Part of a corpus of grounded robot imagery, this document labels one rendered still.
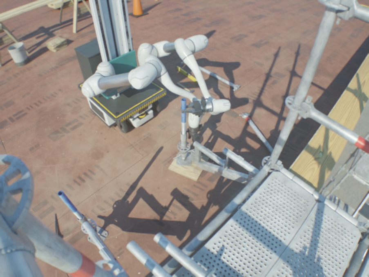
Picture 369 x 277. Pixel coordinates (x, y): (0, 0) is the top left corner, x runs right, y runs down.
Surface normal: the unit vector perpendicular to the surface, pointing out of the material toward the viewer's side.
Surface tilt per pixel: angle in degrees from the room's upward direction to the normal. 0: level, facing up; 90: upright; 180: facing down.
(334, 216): 0
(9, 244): 54
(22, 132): 0
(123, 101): 0
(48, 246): 90
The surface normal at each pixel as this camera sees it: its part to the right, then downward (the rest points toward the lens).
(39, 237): 0.94, 0.25
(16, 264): 0.47, -0.85
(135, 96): 0.00, -0.66
